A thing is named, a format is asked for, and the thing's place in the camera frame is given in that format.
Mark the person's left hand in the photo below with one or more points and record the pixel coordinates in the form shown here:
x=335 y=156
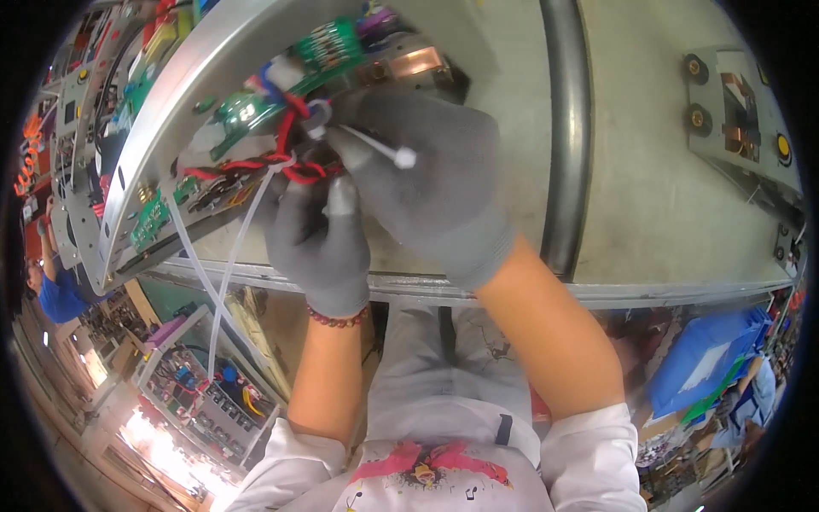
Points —
x=320 y=256

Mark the person's right hand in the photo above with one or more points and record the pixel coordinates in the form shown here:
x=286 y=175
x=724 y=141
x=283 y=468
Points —
x=435 y=179

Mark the copper bus bar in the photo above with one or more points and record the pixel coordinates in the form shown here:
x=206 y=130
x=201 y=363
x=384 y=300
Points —
x=417 y=63

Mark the person's legs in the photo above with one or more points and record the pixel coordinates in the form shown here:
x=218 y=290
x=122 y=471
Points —
x=441 y=371

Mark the large green circuit board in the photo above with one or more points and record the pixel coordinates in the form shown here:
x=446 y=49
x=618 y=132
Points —
x=329 y=48

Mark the purple component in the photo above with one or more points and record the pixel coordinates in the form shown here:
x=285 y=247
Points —
x=377 y=19

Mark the small green circuit board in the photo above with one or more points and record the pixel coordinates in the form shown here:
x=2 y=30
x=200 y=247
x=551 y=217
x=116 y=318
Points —
x=150 y=221

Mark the rack of electronic assemblies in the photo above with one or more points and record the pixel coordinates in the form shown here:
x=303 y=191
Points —
x=205 y=390

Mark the white plastic connector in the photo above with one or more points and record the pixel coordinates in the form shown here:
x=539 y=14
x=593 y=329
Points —
x=283 y=75

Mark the silver metal chassis panel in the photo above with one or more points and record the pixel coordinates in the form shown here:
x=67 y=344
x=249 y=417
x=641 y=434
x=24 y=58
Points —
x=185 y=89

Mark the person's body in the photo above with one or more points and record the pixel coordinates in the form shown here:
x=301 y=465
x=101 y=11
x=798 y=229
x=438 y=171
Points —
x=435 y=473

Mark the black round knob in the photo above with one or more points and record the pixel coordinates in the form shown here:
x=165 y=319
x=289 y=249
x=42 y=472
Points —
x=697 y=120
x=695 y=68

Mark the row of metal chassis assemblies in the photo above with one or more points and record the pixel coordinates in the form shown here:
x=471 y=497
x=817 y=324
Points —
x=96 y=83

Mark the metal panel with copper parts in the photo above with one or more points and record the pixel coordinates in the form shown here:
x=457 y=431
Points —
x=742 y=121

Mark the blue plastic bin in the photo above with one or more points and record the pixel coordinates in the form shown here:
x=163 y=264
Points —
x=697 y=361

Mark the yellow push button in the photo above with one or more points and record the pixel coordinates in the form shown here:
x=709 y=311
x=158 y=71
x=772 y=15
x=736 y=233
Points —
x=784 y=148

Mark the grey metal rail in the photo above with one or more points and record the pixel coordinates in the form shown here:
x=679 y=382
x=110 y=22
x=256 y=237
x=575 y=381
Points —
x=566 y=128

